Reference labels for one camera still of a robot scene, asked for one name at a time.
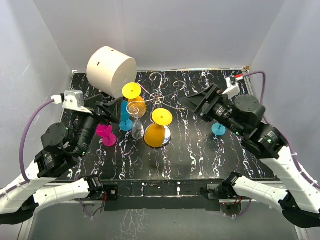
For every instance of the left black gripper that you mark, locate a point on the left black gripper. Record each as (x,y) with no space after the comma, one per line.
(113,109)

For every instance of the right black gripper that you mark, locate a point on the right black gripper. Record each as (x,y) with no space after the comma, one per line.
(203,104)

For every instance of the orange wine glass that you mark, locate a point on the orange wine glass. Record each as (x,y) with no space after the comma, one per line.
(158,133)
(131,91)

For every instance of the clear wine glass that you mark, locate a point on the clear wine glass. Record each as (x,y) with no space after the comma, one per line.
(137,122)

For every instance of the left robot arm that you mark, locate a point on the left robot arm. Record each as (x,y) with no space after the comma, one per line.
(28,194)

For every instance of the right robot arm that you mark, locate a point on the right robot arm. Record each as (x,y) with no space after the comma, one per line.
(299,201)

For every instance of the magenta plastic wine glass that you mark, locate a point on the magenta plastic wine glass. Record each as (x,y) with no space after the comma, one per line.
(106,133)

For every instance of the chrome wine glass rack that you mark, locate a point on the chrome wine glass rack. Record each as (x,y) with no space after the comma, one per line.
(157,98)

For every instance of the blue plastic wine glass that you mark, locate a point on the blue plastic wine glass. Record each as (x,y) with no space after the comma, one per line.
(126,124)

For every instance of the white cylindrical container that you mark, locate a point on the white cylindrical container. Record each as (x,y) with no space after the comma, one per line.
(109,70)

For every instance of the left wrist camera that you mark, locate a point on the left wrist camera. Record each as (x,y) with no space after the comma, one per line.
(71,100)

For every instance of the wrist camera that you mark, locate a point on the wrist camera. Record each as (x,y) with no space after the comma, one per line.
(232,83)
(71,100)

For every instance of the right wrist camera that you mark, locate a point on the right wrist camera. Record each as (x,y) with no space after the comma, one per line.
(232,83)

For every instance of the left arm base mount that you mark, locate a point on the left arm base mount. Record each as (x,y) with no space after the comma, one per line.
(109,193)

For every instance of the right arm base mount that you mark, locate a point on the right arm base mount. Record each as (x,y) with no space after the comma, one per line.
(231,203)

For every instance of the aluminium frame rail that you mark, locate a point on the aluminium frame rail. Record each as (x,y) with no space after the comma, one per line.
(243,116)

